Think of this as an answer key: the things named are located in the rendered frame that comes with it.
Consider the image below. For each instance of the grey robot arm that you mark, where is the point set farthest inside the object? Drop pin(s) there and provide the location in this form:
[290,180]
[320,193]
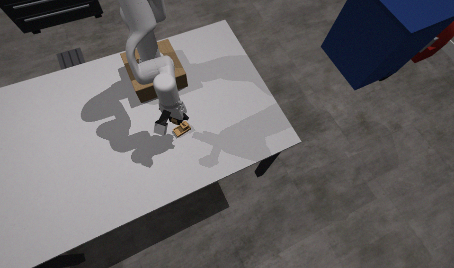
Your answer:
[141,18]

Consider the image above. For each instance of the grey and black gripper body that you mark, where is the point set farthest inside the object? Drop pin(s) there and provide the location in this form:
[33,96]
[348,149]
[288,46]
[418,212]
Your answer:
[177,112]

